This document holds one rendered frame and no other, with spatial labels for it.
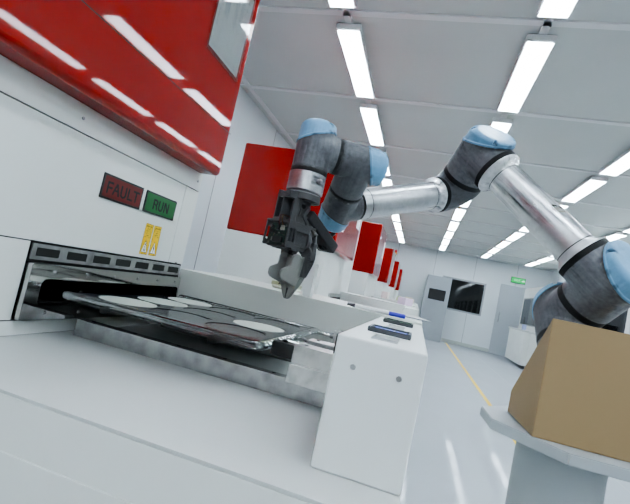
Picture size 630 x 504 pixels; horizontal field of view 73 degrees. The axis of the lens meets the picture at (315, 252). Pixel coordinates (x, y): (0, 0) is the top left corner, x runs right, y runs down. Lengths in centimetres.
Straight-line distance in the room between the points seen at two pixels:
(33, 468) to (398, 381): 39
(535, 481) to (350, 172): 69
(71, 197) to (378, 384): 62
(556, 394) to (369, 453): 50
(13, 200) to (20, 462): 38
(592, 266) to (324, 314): 57
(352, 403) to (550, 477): 58
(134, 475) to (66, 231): 49
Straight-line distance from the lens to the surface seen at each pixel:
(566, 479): 98
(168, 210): 107
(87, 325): 88
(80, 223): 88
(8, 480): 60
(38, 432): 57
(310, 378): 65
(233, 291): 109
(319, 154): 86
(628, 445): 96
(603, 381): 92
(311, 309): 103
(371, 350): 45
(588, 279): 102
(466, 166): 115
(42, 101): 81
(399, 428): 47
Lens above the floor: 101
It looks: 4 degrees up
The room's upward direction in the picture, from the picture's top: 12 degrees clockwise
